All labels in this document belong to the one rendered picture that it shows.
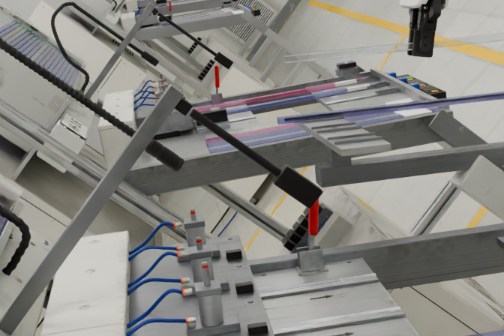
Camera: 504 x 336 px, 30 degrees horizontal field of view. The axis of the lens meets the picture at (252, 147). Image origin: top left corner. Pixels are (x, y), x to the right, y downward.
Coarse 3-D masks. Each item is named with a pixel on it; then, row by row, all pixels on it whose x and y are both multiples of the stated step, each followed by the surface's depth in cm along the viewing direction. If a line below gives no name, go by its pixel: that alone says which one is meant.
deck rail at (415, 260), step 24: (384, 240) 123; (408, 240) 122; (432, 240) 122; (456, 240) 122; (480, 240) 122; (264, 264) 120; (288, 264) 120; (384, 264) 122; (408, 264) 122; (432, 264) 122; (456, 264) 123; (480, 264) 123
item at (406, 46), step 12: (480, 36) 145; (492, 36) 145; (360, 48) 142; (372, 48) 143; (384, 48) 143; (396, 48) 143; (408, 48) 143; (288, 60) 141; (300, 60) 141; (312, 60) 142
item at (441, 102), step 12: (468, 96) 158; (480, 96) 158; (492, 96) 158; (360, 108) 156; (372, 108) 155; (384, 108) 156; (396, 108) 156; (408, 108) 156; (420, 108) 157; (288, 120) 154; (300, 120) 154
